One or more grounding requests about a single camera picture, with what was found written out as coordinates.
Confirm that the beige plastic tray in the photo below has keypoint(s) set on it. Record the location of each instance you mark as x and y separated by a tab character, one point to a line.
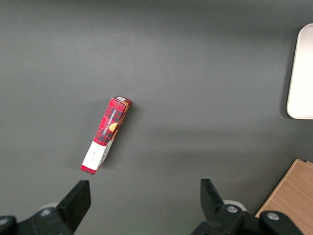
303	80

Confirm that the red plaid shortbread box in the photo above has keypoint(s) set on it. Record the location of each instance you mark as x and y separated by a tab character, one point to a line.
107	127

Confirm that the wooden drawer cabinet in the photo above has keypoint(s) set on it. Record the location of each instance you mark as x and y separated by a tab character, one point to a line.
293	191

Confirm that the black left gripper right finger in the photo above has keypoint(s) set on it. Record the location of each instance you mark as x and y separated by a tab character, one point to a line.
212	208

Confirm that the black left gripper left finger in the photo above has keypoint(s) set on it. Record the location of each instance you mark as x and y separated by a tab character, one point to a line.
71	208

